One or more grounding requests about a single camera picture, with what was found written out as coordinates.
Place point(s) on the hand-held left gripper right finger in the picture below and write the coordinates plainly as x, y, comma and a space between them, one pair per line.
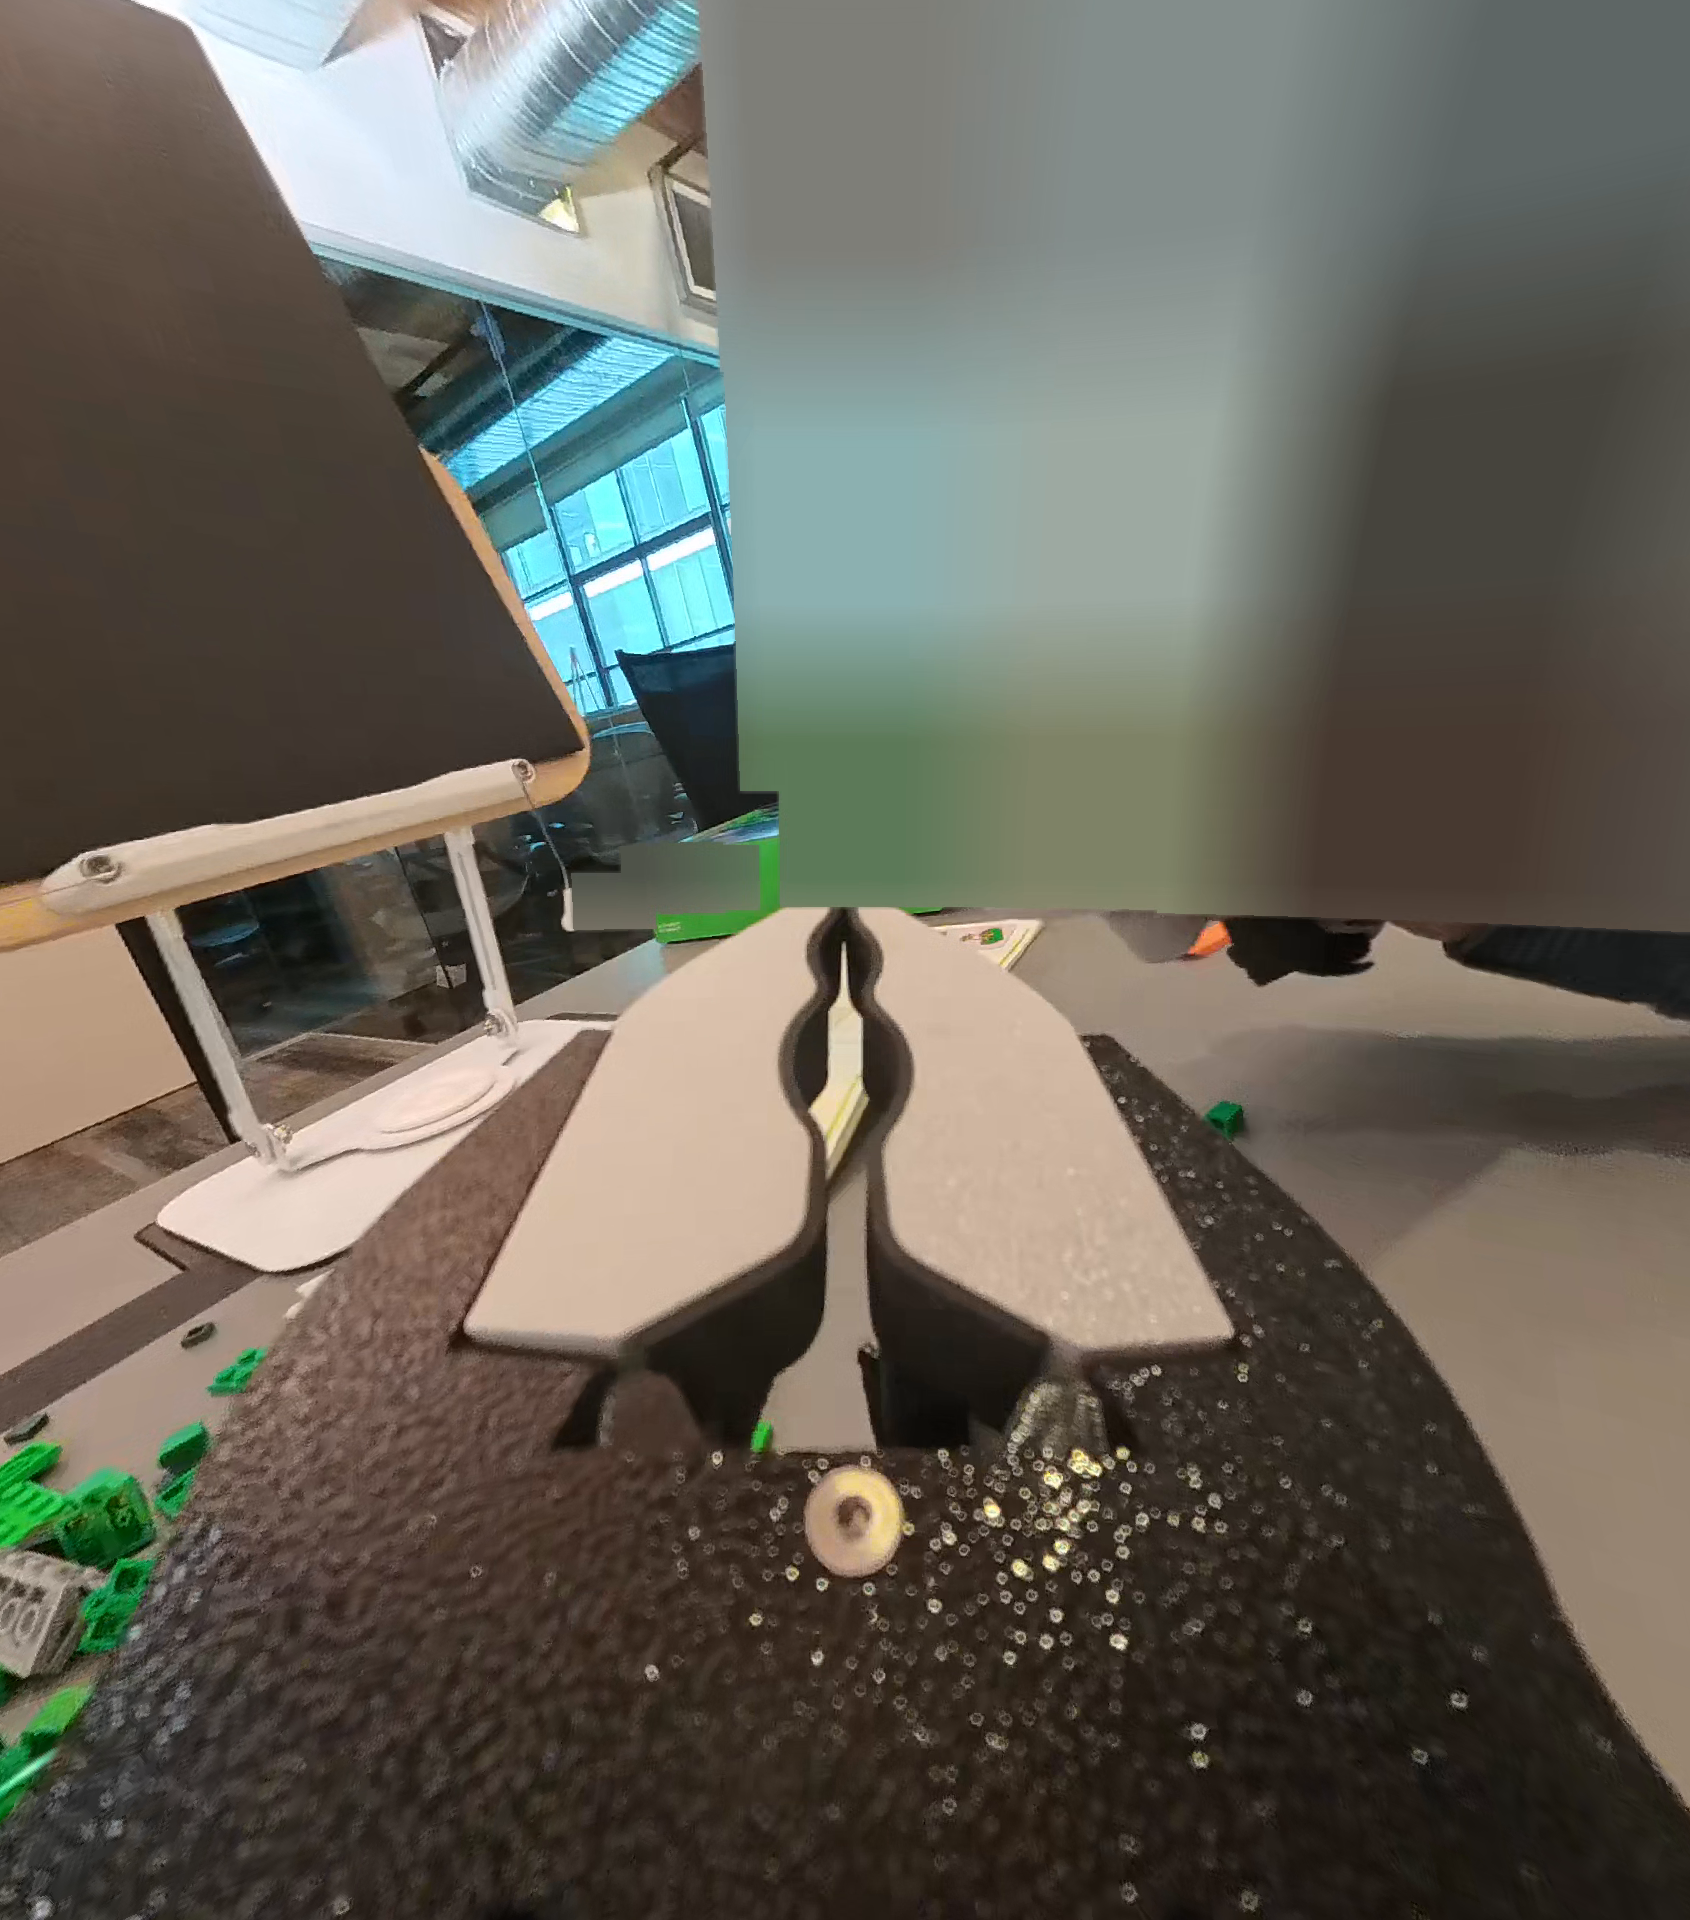
1041, 1184

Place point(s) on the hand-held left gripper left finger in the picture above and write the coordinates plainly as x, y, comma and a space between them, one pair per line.
664, 1141

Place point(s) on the person's right forearm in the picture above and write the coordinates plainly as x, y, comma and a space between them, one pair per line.
1655, 969

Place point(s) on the grey desk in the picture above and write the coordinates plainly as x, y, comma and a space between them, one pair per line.
1535, 1274

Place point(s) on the black strip on desk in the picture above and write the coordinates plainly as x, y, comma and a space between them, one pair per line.
34, 1358

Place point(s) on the single small green brick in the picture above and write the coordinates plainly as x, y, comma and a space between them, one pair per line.
1225, 1119

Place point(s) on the green instruction booklet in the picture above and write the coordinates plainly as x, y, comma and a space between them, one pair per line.
999, 939

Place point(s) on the green cardboard box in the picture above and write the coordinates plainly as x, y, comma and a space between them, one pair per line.
767, 885

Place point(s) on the grey toy brick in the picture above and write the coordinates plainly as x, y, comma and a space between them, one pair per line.
4, 1609

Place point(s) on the silver ceiling duct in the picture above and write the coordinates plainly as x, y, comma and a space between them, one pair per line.
561, 104

